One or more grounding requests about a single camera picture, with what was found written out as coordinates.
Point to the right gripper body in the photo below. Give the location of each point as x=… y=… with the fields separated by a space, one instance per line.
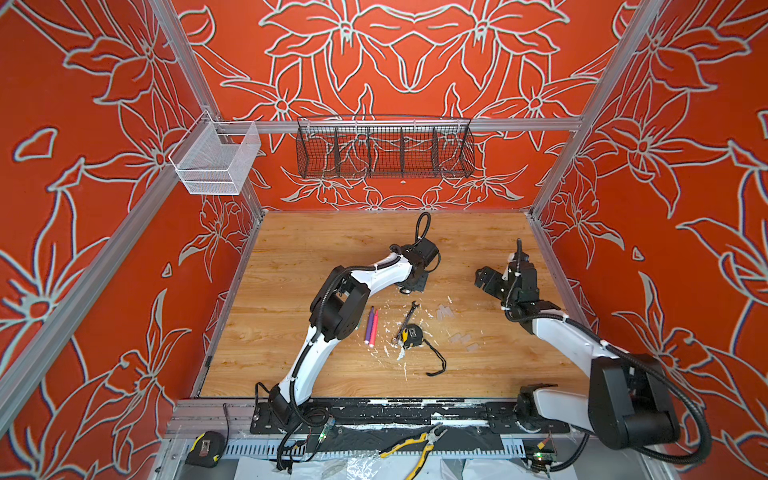
x=498 y=287

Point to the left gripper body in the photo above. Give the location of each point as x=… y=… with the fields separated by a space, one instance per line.
x=419 y=282

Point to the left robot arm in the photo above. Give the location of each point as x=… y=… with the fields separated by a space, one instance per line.
x=335 y=313

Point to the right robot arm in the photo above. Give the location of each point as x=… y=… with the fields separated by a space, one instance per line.
x=630 y=403

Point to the purple marker pen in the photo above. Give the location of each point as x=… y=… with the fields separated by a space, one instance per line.
x=369 y=325

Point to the pink marker pen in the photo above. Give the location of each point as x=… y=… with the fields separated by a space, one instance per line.
x=375 y=329

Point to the black tape measure on table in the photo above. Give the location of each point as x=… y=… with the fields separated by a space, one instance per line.
x=412 y=336

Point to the small circuit board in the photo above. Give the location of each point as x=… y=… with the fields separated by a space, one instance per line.
x=540 y=455

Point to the white mesh basket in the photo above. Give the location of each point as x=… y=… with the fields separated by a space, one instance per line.
x=216 y=157

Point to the black yellow tape measure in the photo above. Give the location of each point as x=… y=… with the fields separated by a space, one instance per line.
x=207 y=450

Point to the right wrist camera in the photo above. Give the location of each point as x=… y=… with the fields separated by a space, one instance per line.
x=516 y=261

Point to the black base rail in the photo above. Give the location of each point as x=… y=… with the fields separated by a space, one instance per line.
x=496 y=414

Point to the black wire basket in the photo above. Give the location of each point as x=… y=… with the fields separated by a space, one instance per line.
x=359 y=147

